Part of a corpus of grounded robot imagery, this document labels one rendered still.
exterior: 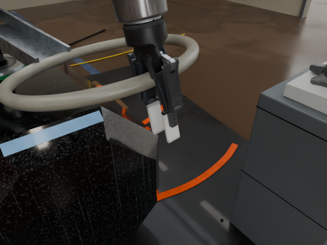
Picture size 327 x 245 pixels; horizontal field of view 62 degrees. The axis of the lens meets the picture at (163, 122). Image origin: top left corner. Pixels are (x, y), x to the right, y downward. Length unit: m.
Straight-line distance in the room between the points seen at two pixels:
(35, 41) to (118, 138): 0.44
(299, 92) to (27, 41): 0.94
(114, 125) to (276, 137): 0.59
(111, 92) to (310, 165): 0.79
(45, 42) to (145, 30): 0.59
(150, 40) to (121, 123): 0.57
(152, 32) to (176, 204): 1.26
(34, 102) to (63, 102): 0.06
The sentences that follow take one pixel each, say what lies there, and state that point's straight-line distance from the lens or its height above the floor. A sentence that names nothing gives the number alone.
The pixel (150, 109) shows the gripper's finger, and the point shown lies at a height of 0.99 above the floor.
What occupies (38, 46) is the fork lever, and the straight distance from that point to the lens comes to 1.03.
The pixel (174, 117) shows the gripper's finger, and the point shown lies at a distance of 0.52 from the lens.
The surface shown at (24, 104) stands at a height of 1.03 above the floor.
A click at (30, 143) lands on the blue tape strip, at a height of 0.78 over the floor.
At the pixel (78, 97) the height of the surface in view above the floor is 1.05.
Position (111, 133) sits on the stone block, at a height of 0.72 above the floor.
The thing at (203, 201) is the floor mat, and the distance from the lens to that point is 1.65.
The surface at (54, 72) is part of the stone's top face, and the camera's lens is 1.23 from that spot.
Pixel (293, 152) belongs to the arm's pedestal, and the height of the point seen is 0.63.
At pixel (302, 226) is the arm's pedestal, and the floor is 0.34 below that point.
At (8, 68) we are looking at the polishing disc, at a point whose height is 0.84.
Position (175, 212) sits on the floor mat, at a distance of 1.59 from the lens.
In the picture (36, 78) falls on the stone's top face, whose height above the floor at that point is 0.80.
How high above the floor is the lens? 1.30
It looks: 36 degrees down
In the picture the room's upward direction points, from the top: straight up
